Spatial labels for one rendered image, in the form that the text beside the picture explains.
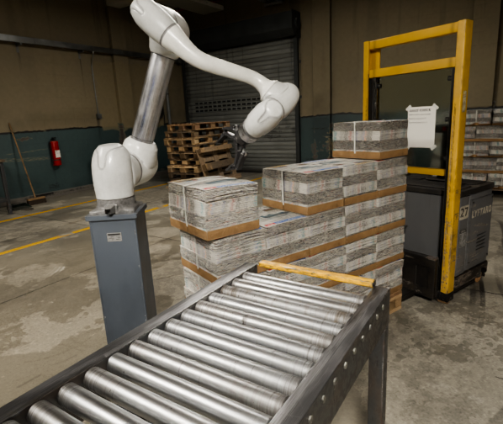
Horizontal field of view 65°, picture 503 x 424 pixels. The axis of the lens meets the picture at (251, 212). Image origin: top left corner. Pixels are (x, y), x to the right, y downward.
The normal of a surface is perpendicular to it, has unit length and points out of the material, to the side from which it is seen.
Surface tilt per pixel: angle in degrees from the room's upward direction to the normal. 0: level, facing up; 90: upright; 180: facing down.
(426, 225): 90
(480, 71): 90
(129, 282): 90
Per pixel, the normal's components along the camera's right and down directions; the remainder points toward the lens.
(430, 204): -0.81, 0.18
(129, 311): 0.06, 0.23
